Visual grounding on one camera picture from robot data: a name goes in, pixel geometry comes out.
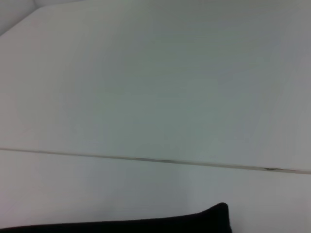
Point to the black shirt with FREE print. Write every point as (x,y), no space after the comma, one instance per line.
(170,222)

